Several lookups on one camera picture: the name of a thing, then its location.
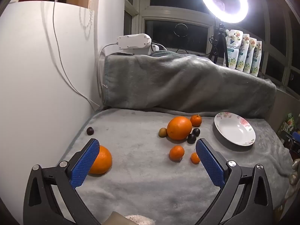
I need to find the grey pillow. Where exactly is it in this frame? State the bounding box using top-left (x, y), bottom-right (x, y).
top-left (103, 54), bottom-right (277, 119)

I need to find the fluffy pale sleeve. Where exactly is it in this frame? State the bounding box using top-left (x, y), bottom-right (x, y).
top-left (123, 214), bottom-right (156, 225)

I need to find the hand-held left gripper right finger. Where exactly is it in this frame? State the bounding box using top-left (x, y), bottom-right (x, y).
top-left (195, 138), bottom-right (275, 225)

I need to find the thin white cable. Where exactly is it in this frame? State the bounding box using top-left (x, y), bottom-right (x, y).
top-left (53, 0), bottom-right (104, 109)

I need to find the white floral plate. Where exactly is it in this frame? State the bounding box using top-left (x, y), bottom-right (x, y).
top-left (214, 112), bottom-right (256, 146)

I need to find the large smooth orange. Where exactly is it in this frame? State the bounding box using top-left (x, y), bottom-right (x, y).
top-left (167, 116), bottom-right (193, 140)

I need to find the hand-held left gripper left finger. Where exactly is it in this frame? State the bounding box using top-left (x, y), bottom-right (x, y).
top-left (23, 138), bottom-right (104, 225)

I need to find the white floral refill pouch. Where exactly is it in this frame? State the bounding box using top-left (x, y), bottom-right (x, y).
top-left (223, 29), bottom-right (243, 68)
top-left (251, 41), bottom-right (262, 77)
top-left (244, 37), bottom-right (257, 74)
top-left (235, 33), bottom-right (250, 72)

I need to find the window frame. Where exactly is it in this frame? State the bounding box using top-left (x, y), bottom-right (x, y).
top-left (124, 0), bottom-right (300, 94)

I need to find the white curved cabinet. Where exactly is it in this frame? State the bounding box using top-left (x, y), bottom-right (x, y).
top-left (0, 0), bottom-right (104, 216)

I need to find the green packet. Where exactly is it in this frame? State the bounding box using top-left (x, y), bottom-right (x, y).
top-left (278, 112), bottom-right (294, 134)

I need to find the tiny mandarin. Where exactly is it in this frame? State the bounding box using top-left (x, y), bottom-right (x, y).
top-left (190, 152), bottom-right (201, 165)

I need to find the light grey fleece blanket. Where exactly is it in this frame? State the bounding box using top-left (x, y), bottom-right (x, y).
top-left (58, 108), bottom-right (293, 225)

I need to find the small mandarin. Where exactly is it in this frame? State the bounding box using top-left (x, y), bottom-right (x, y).
top-left (190, 114), bottom-right (202, 127)
top-left (169, 145), bottom-right (185, 162)

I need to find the white power strip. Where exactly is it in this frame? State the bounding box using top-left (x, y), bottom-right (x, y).
top-left (116, 33), bottom-right (152, 56)

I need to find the person's right hand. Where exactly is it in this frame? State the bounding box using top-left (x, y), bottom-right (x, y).
top-left (290, 158), bottom-right (300, 188)

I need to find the large rough orange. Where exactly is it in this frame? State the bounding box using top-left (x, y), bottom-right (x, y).
top-left (88, 145), bottom-right (112, 175)

